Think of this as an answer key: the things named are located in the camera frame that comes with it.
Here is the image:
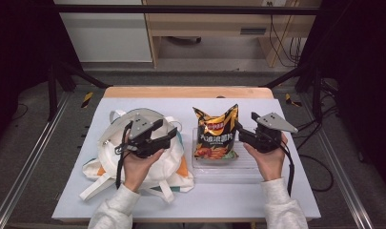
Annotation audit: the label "white cabinet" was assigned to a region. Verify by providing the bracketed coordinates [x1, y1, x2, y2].
[52, 0, 153, 63]

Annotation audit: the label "black horizontal frame bar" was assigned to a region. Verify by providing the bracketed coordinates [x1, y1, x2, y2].
[53, 4, 320, 16]

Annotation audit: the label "black and yellow chip bag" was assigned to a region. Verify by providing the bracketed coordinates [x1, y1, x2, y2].
[193, 103, 240, 161]

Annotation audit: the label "aluminium rail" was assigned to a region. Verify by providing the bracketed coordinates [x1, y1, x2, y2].
[299, 94, 375, 229]
[0, 92, 71, 229]

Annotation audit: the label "white board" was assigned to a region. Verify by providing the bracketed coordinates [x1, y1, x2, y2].
[51, 96, 322, 220]

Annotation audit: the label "yellow and black tape strip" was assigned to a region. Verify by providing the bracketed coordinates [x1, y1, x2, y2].
[284, 93, 303, 108]
[81, 92, 94, 109]

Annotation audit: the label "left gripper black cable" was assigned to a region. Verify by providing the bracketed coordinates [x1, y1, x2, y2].
[114, 121, 133, 191]

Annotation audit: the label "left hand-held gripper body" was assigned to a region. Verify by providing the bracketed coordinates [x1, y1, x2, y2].
[117, 114, 170, 159]

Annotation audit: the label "hanging black cables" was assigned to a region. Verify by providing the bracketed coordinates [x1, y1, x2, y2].
[268, 13, 304, 69]

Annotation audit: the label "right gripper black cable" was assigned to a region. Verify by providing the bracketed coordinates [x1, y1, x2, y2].
[275, 139, 335, 197]

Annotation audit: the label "black metal stand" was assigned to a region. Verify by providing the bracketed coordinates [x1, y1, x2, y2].
[260, 61, 324, 124]
[47, 60, 111, 122]

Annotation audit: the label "wooden table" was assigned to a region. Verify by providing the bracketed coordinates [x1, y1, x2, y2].
[53, 85, 320, 223]

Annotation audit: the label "black floor cables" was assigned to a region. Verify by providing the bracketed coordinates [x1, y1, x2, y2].
[290, 78, 340, 151]

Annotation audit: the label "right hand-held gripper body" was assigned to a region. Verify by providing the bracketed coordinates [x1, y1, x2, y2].
[252, 112, 299, 154]

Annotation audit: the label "clear plastic container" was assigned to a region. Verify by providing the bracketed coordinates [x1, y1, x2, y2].
[191, 127, 273, 185]

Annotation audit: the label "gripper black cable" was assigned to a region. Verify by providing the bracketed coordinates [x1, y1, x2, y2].
[114, 121, 133, 191]
[275, 139, 335, 197]

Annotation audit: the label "person's right hand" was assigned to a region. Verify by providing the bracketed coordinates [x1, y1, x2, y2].
[243, 133, 289, 182]

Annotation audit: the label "person's left hand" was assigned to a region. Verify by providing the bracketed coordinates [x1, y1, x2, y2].
[122, 149, 166, 194]

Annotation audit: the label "white patterned canvas tote bag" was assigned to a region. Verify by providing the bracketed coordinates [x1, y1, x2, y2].
[79, 108, 194, 204]

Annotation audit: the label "light wooden desk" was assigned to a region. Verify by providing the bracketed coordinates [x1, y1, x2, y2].
[142, 0, 322, 69]

